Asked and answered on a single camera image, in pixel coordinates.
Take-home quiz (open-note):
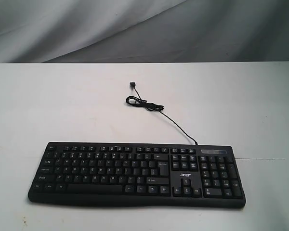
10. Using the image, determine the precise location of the black acer keyboard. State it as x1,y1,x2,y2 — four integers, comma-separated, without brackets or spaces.
28,142,246,209

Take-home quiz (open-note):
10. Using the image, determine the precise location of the grey backdrop cloth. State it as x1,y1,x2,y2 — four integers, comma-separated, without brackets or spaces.
0,0,289,63

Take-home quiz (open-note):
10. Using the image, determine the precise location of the black keyboard usb cable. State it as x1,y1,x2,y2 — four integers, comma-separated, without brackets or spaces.
125,81,198,146

